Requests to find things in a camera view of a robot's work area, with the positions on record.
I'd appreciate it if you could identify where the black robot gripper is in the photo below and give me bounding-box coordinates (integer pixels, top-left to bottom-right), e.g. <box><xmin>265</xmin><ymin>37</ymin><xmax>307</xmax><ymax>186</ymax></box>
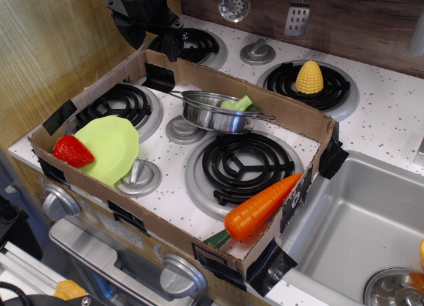
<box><xmin>106</xmin><ymin>0</ymin><xmax>184</xmax><ymax>62</ymax></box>

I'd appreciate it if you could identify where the green toy broccoli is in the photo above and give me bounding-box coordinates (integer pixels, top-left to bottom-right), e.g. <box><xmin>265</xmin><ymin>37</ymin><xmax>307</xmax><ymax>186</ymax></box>
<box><xmin>219</xmin><ymin>95</ymin><xmax>261</xmax><ymax>113</ymax></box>

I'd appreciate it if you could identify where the small steel pan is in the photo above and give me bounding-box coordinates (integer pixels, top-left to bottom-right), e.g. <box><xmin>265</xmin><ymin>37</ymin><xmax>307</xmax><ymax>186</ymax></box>
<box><xmin>169</xmin><ymin>90</ymin><xmax>276</xmax><ymax>134</ymax></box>

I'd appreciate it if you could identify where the back left black burner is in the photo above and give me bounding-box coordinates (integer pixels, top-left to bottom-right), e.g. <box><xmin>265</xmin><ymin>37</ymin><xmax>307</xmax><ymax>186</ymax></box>
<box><xmin>143</xmin><ymin>28</ymin><xmax>228</xmax><ymax>70</ymax></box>

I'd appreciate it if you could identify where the black burner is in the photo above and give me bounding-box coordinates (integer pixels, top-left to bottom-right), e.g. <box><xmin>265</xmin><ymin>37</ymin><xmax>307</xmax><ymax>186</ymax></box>
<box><xmin>67</xmin><ymin>83</ymin><xmax>162</xmax><ymax>143</ymax></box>
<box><xmin>258</xmin><ymin>60</ymin><xmax>359</xmax><ymax>121</ymax></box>
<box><xmin>143</xmin><ymin>28</ymin><xmax>228</xmax><ymax>70</ymax></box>
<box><xmin>185</xmin><ymin>131</ymin><xmax>303</xmax><ymax>221</ymax></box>

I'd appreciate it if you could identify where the front left black burner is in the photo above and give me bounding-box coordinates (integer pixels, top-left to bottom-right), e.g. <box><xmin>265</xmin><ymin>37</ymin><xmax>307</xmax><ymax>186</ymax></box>
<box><xmin>67</xmin><ymin>83</ymin><xmax>162</xmax><ymax>143</ymax></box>

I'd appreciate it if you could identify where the hanging metal strainer ladle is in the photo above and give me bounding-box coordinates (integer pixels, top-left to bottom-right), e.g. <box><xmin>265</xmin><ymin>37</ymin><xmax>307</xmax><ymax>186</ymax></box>
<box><xmin>218</xmin><ymin>0</ymin><xmax>251</xmax><ymax>23</ymax></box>

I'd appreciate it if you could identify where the grey stovetop knob middle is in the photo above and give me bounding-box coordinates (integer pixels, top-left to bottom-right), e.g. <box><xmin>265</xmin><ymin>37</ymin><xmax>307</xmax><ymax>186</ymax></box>
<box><xmin>166</xmin><ymin>115</ymin><xmax>207</xmax><ymax>145</ymax></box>

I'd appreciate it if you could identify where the grey stovetop knob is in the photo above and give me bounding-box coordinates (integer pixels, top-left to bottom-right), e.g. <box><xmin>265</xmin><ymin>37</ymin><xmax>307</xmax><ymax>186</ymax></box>
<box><xmin>116</xmin><ymin>158</ymin><xmax>162</xmax><ymax>197</ymax></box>
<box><xmin>166</xmin><ymin>115</ymin><xmax>207</xmax><ymax>145</ymax></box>
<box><xmin>240</xmin><ymin>38</ymin><xmax>276</xmax><ymax>66</ymax></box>

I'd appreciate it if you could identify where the grey stovetop knob back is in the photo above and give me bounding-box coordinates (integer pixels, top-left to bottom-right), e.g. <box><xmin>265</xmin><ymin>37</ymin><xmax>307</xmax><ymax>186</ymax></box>
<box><xmin>240</xmin><ymin>38</ymin><xmax>276</xmax><ymax>66</ymax></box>

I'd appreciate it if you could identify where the light green plastic plate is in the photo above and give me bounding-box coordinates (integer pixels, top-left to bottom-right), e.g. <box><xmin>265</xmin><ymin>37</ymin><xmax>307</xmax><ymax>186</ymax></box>
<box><xmin>75</xmin><ymin>116</ymin><xmax>139</xmax><ymax>186</ymax></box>

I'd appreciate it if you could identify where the back right black burner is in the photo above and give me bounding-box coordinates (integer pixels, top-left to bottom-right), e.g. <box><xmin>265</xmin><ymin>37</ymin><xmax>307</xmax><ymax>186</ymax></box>
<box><xmin>258</xmin><ymin>60</ymin><xmax>359</xmax><ymax>121</ymax></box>

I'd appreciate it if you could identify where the red toy strawberry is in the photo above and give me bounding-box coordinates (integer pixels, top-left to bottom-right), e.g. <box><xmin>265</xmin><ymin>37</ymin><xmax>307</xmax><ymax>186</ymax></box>
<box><xmin>52</xmin><ymin>135</ymin><xmax>95</xmax><ymax>168</ymax></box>

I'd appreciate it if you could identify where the grey stovetop knob front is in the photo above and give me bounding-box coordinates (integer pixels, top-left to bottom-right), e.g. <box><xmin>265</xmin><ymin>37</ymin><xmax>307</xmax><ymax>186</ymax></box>
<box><xmin>116</xmin><ymin>158</ymin><xmax>162</xmax><ymax>197</ymax></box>

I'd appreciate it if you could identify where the hanging metal spatula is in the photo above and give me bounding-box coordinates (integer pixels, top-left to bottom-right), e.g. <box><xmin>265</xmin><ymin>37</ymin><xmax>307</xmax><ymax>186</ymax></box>
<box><xmin>284</xmin><ymin>0</ymin><xmax>310</xmax><ymax>36</ymax></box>

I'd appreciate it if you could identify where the front right black burner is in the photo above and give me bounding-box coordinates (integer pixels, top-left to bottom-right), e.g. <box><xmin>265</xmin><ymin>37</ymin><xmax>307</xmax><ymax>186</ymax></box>
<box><xmin>185</xmin><ymin>131</ymin><xmax>303</xmax><ymax>221</ymax></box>

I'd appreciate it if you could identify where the yellow toy corn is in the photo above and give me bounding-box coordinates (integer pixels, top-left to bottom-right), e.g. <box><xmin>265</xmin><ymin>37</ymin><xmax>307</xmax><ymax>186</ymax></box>
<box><xmin>295</xmin><ymin>60</ymin><xmax>324</xmax><ymax>95</ymax></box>

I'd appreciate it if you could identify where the grey oven knob left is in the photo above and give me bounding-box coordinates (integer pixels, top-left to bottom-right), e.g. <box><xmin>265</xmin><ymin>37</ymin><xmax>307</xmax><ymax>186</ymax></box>
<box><xmin>42</xmin><ymin>183</ymin><xmax>81</xmax><ymax>222</ymax></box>

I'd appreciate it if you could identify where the grey oven knob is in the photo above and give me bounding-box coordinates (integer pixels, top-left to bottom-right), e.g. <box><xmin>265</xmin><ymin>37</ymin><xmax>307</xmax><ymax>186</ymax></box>
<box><xmin>160</xmin><ymin>254</ymin><xmax>207</xmax><ymax>299</ymax></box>
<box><xmin>42</xmin><ymin>183</ymin><xmax>81</xmax><ymax>222</ymax></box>

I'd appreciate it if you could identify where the orange toy carrot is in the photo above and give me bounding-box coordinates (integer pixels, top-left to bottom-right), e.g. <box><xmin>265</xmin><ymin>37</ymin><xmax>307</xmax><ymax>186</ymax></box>
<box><xmin>204</xmin><ymin>174</ymin><xmax>302</xmax><ymax>248</ymax></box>

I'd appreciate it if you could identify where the grey oven knob right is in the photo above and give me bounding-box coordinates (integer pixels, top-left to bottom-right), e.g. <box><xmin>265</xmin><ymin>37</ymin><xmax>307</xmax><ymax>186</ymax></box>
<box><xmin>160</xmin><ymin>254</ymin><xmax>207</xmax><ymax>299</ymax></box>

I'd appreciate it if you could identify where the brown cardboard fence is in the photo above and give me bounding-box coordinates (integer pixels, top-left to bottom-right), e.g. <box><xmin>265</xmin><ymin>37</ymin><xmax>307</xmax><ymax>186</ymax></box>
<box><xmin>29</xmin><ymin>50</ymin><xmax>342</xmax><ymax>297</ymax></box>

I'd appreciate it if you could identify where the silver toy sink basin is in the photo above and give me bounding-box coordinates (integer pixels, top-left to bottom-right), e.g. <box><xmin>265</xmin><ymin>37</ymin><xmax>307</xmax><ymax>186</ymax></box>
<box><xmin>282</xmin><ymin>151</ymin><xmax>423</xmax><ymax>305</ymax></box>

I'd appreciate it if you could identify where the metal plate in sink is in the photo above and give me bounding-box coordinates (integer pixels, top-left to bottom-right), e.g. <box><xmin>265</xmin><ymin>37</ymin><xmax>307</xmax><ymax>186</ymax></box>
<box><xmin>362</xmin><ymin>268</ymin><xmax>423</xmax><ymax>305</ymax></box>

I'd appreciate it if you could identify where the silver oven door handle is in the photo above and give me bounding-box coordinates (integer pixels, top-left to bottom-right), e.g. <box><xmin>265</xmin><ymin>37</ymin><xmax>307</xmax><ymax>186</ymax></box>
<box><xmin>49</xmin><ymin>219</ymin><xmax>198</xmax><ymax>305</ymax></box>

